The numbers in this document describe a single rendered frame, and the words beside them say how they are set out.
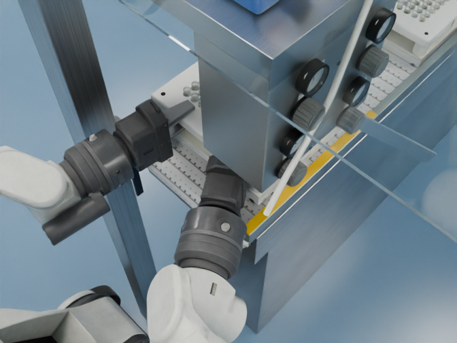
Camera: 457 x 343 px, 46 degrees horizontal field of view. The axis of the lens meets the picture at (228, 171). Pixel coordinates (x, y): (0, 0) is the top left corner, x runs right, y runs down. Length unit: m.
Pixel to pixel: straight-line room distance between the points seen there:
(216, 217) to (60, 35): 0.31
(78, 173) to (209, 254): 0.23
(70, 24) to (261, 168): 0.32
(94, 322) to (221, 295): 0.37
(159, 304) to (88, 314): 0.38
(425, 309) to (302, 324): 0.38
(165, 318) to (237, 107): 0.25
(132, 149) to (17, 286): 1.11
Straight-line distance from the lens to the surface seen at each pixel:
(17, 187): 0.78
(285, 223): 0.95
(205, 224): 0.71
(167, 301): 0.65
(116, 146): 0.80
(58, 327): 1.02
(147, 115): 0.80
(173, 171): 0.94
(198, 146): 0.87
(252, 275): 1.33
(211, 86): 0.59
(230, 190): 0.73
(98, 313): 1.04
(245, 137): 0.60
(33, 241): 1.91
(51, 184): 0.77
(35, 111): 2.25
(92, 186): 0.79
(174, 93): 0.89
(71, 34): 0.76
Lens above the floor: 1.61
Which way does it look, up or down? 56 degrees down
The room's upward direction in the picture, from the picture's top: straight up
